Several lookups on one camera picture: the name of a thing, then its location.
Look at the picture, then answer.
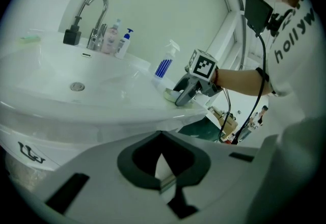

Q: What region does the white printed t-shirt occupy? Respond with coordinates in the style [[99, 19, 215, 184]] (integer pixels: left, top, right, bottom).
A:
[[259, 0, 326, 157]]

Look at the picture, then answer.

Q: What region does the blue striped spray bottle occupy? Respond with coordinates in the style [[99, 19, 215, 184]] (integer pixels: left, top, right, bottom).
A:
[[152, 39, 181, 86]]

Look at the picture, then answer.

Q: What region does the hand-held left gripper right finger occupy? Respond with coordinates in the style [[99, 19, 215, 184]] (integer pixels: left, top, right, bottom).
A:
[[160, 130, 278, 224]]

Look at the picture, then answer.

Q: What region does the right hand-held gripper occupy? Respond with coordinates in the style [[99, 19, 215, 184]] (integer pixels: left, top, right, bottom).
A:
[[173, 49, 223, 107]]

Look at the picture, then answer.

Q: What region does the white vanity cabinet with sink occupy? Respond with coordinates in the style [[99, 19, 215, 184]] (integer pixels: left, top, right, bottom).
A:
[[0, 32, 210, 173]]

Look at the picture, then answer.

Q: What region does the metal sink drain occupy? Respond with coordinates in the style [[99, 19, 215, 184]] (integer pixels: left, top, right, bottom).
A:
[[70, 81, 86, 92]]

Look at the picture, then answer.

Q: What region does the large brown cardboard box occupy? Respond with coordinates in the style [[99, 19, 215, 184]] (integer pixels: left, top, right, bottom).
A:
[[211, 105, 239, 139]]

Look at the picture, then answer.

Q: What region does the black small monitor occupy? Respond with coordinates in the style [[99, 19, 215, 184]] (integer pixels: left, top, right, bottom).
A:
[[244, 0, 275, 35]]

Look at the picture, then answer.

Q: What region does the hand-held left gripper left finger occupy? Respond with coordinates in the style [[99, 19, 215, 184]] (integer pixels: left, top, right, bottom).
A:
[[15, 130, 168, 224]]

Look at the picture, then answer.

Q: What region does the white pump bottle blue cap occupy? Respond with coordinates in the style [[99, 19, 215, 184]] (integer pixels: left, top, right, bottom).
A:
[[114, 28, 134, 60]]

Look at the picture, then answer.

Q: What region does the black chest mount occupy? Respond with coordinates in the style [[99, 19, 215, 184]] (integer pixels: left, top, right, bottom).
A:
[[266, 11, 285, 39]]

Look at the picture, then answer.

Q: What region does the black soap dispenser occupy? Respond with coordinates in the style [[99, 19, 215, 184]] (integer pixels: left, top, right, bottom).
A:
[[63, 15, 83, 46]]

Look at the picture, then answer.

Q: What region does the black monitor cable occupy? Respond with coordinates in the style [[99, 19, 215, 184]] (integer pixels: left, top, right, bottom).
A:
[[216, 32, 267, 145]]

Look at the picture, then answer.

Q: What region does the pink bottle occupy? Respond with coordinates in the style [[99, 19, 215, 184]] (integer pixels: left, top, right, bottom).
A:
[[101, 18, 122, 54]]

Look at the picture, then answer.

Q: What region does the chrome faucet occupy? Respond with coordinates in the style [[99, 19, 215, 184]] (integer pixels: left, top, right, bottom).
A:
[[76, 0, 110, 50]]

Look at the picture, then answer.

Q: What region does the person's right forearm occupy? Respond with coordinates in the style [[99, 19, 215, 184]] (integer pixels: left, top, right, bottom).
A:
[[216, 67, 270, 97]]

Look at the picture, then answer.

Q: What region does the black cabinet handle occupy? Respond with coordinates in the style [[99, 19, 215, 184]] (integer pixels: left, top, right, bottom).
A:
[[17, 141, 46, 165]]

